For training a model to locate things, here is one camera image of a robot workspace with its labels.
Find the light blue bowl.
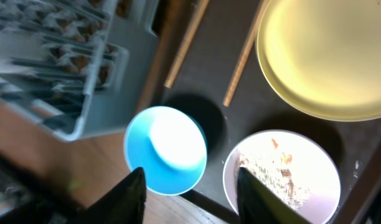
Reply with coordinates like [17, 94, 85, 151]
[123, 106, 207, 196]

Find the right wooden chopstick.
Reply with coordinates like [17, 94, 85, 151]
[223, 0, 269, 107]

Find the dark brown serving tray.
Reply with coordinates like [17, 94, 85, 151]
[138, 1, 381, 223]

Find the yellow plate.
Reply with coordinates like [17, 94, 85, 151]
[255, 0, 381, 122]

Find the left wooden chopstick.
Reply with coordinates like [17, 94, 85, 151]
[164, 0, 210, 88]

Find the food scraps rice pile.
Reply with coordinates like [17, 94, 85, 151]
[238, 138, 310, 210]

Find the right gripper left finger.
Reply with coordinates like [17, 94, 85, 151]
[68, 167, 146, 224]

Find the grey dishwasher rack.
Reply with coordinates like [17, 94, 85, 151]
[0, 0, 159, 141]

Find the wooden chopstick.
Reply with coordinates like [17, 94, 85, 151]
[164, 0, 210, 88]
[223, 0, 269, 107]

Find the white shallow bowl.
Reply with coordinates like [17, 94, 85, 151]
[222, 129, 341, 223]

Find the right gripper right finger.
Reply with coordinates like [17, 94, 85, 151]
[237, 167, 309, 224]

